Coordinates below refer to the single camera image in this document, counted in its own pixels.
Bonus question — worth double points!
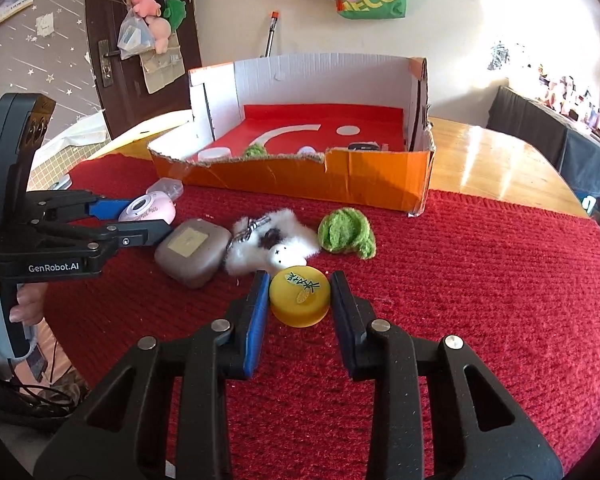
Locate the pink round device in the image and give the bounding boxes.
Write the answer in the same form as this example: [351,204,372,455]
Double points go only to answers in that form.
[118,191,176,224]

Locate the green fuzzy scrunchie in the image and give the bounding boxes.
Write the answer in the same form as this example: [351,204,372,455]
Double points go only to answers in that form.
[317,207,377,260]
[242,143,268,158]

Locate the yellow round tin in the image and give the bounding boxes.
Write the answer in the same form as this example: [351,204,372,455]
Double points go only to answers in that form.
[270,266,330,328]

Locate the small pink clear jar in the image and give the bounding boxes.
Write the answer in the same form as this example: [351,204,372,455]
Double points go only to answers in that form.
[297,146,316,155]

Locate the clear small plastic box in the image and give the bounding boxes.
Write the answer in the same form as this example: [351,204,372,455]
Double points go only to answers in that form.
[146,178,184,202]

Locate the grey rounded case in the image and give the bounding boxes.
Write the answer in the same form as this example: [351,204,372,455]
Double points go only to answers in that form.
[155,219,232,288]

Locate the dark brown door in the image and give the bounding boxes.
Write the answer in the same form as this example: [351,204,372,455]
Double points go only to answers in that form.
[84,0,201,138]

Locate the white round lidded jar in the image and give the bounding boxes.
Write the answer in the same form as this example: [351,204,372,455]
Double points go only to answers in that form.
[197,146,232,162]

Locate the red knitted table mat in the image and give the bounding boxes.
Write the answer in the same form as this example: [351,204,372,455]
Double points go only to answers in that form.
[42,153,600,480]

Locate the white plush toy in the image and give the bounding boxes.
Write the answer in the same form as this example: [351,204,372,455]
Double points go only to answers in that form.
[224,208,321,276]

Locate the red Miniso bag liner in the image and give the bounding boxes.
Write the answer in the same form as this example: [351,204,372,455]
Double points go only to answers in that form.
[188,104,404,162]

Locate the pink plush toys on door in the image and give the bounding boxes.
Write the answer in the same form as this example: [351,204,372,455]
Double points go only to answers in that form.
[130,0,186,54]

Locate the orange white cardboard box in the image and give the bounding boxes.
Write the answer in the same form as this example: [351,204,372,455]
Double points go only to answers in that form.
[148,53,436,216]

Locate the black white plush roll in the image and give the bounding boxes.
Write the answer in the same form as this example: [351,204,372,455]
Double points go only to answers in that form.
[348,142,380,152]

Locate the orange tipped metal pole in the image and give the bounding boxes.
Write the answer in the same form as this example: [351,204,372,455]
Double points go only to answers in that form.
[263,11,279,58]

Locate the blue cloth covered desk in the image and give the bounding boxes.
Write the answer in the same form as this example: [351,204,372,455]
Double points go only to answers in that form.
[486,86,600,211]

